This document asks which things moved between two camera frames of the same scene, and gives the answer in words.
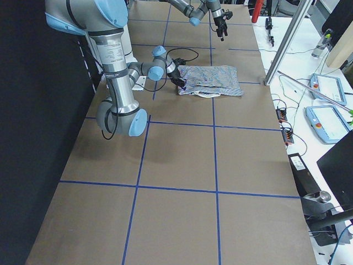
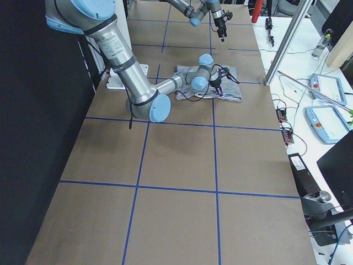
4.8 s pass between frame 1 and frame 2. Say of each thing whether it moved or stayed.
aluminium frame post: stayed
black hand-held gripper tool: stayed
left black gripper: stayed
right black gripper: moved
